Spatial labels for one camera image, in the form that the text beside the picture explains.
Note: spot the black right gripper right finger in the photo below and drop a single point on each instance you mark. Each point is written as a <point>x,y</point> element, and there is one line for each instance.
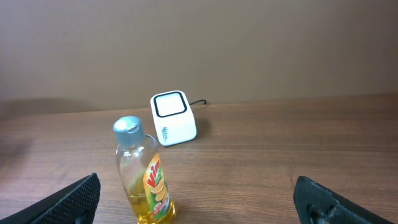
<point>315,203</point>

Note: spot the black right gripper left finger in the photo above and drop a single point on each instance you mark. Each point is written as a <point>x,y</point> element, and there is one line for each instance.
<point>74,204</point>

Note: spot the yellow dish soap bottle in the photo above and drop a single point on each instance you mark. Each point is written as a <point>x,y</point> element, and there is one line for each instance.
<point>142,173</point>

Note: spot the white barcode scanner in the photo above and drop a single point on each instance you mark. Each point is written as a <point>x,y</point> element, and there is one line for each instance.
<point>173,118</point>

